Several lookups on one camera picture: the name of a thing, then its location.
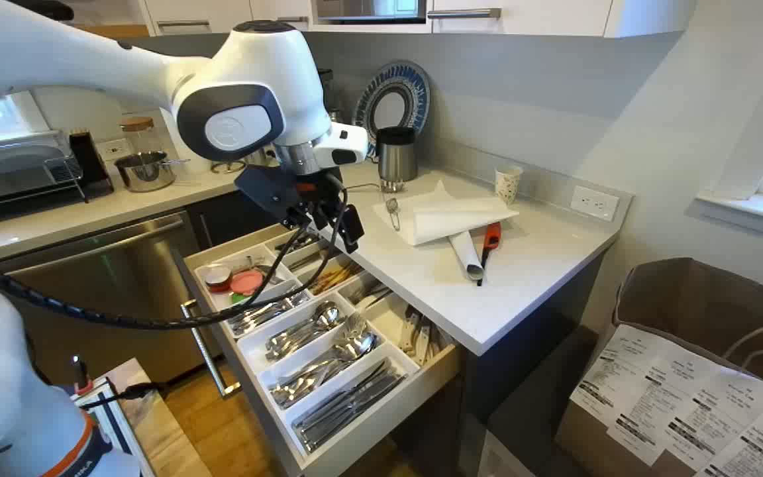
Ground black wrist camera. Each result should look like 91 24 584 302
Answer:
234 163 303 222

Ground white speckled rolled mat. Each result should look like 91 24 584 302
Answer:
449 224 487 286

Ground white wall outlet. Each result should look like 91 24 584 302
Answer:
569 183 622 222

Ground dark base cabinet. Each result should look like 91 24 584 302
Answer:
397 252 614 477

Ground white kitchen drawer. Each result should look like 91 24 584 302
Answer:
176 222 470 477

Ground white upper cabinets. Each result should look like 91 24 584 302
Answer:
70 0 695 43

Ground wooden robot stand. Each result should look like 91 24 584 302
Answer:
72 354 214 477

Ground blue and white plate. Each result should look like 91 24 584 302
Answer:
352 57 434 143

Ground white paper towel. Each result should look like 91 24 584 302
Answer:
370 179 521 248

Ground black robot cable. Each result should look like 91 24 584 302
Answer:
0 207 356 334

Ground stainless steel utensil canister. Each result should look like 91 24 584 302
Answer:
373 125 421 195

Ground white window frame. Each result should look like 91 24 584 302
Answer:
684 77 763 252

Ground white cutlery organizer tray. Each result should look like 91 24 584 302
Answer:
193 235 419 457

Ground stainless steel dishwasher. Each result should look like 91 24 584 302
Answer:
0 210 217 391

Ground pile of silver spoons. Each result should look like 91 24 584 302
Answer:
267 321 385 411

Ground pink round lid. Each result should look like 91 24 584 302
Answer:
227 264 267 300

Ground orange stick lighter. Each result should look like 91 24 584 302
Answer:
474 219 505 288

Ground black countertop appliance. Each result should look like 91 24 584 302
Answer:
66 129 120 198

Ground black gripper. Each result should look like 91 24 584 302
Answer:
280 166 368 253

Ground thin metal wire loop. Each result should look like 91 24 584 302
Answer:
385 192 406 232

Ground brown cardboard box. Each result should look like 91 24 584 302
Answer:
553 253 763 477

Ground bundle of silver knives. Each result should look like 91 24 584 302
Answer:
292 354 409 456

